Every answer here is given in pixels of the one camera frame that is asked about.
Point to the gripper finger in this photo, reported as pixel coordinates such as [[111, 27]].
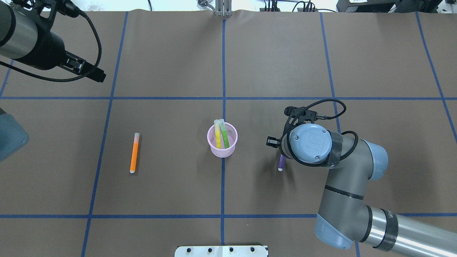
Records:
[[272, 142]]

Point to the purple marker pen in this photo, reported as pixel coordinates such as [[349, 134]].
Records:
[[281, 163]]

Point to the green highlighter pen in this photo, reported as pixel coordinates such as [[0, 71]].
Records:
[[223, 130]]

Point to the yellow highlighter pen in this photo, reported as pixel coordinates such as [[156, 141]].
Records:
[[217, 131]]

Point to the orange marker pen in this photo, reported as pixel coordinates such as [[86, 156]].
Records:
[[134, 154]]

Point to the pink pen holder cup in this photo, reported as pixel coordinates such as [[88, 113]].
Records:
[[232, 137]]

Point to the left black usb hub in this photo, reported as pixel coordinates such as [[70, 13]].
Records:
[[270, 6]]

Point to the black usb hub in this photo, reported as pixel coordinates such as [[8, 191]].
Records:
[[307, 6], [270, 6]]

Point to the right black usb hub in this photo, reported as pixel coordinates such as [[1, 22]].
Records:
[[307, 6]]

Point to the black power adapter box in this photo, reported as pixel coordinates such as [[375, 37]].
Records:
[[375, 6]]

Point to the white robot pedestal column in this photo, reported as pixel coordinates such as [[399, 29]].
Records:
[[222, 251]]

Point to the aluminium frame post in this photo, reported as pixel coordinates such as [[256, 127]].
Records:
[[223, 8]]

